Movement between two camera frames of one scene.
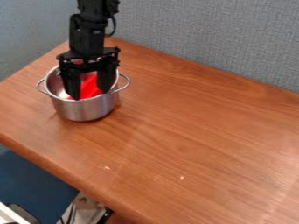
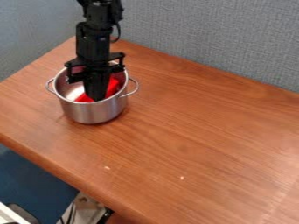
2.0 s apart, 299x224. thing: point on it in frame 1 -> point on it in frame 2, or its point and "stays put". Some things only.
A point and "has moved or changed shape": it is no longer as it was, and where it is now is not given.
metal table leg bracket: x=85 y=211 stays put
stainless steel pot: x=85 y=109 has moved or changed shape
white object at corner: x=8 y=216 stays put
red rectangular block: x=88 y=86 has moved or changed shape
